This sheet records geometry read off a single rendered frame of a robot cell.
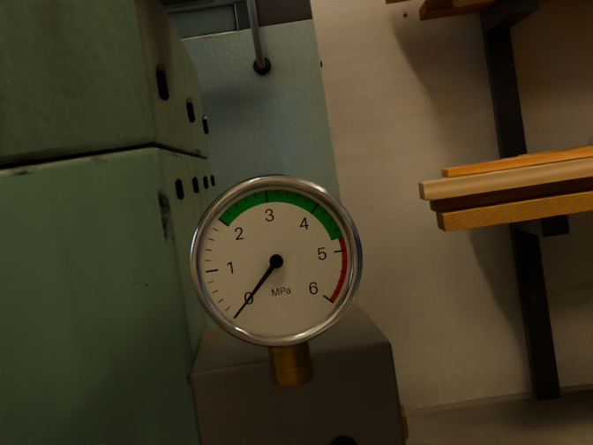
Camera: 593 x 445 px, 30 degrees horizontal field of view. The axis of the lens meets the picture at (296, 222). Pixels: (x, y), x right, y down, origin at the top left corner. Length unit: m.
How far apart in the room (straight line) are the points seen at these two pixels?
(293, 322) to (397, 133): 2.49
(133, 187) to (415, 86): 2.45
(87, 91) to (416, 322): 2.49
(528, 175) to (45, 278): 2.02
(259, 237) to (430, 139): 2.50
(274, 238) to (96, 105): 0.11
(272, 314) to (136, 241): 0.09
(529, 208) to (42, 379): 2.01
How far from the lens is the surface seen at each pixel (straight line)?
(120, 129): 0.47
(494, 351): 2.96
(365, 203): 2.89
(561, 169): 2.45
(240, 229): 0.40
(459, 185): 2.41
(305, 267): 0.40
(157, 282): 0.47
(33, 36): 0.47
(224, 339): 0.51
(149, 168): 0.46
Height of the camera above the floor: 0.69
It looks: 3 degrees down
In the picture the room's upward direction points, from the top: 9 degrees counter-clockwise
